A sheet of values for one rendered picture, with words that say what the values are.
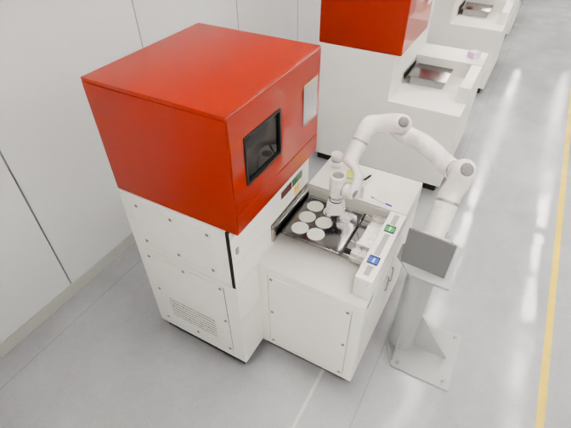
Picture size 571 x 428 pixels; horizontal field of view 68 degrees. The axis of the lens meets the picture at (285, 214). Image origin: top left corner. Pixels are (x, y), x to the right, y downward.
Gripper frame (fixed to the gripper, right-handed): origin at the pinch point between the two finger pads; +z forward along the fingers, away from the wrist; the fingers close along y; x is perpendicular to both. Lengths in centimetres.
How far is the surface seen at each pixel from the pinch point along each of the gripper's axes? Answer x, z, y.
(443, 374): -50, 90, 70
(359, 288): -47.4, 3.3, 7.0
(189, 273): -24, 14, -82
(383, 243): -23.7, -3.6, 23.0
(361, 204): 10.6, -1.9, 17.5
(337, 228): -5.6, 2.1, 1.5
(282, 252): -15.2, 10.0, -30.4
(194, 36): 43, -90, -72
